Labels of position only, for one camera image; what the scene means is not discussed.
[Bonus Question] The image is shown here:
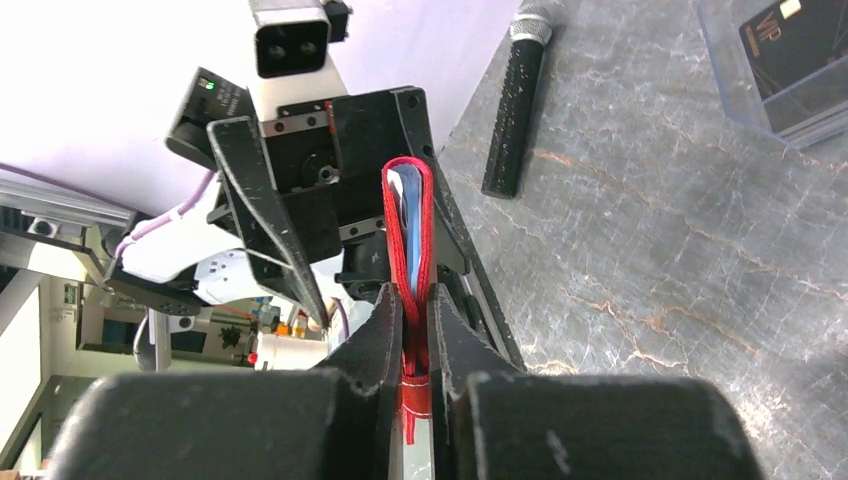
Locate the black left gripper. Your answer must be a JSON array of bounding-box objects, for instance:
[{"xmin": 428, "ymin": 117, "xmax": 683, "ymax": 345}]
[{"xmin": 207, "ymin": 86, "xmax": 526, "ymax": 371}]

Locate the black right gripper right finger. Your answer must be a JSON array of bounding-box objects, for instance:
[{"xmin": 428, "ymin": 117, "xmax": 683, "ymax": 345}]
[{"xmin": 427, "ymin": 284, "xmax": 519, "ymax": 479}]

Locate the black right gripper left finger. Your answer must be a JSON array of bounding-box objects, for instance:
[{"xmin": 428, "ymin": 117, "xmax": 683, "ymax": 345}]
[{"xmin": 319, "ymin": 283, "xmax": 403, "ymax": 479}]

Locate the red leather card holder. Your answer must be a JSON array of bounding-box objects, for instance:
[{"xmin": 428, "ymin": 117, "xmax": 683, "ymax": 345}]
[{"xmin": 382, "ymin": 156, "xmax": 436, "ymax": 445}]

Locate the clear acrylic card tray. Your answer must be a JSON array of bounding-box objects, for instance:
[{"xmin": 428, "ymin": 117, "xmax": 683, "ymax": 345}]
[{"xmin": 696, "ymin": 0, "xmax": 847, "ymax": 149}]

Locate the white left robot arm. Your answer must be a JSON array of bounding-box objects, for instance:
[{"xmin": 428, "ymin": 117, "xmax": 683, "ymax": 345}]
[{"xmin": 106, "ymin": 74, "xmax": 523, "ymax": 367}]

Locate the black VIP card stack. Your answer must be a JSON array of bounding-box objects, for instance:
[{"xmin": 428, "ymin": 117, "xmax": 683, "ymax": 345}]
[{"xmin": 738, "ymin": 0, "xmax": 847, "ymax": 132}]

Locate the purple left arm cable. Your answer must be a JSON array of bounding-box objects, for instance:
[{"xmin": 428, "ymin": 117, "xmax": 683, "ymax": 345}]
[{"xmin": 0, "ymin": 162, "xmax": 220, "ymax": 263}]

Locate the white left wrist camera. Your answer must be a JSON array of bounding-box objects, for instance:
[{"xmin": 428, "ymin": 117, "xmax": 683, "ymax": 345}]
[{"xmin": 248, "ymin": 0, "xmax": 351, "ymax": 123}]

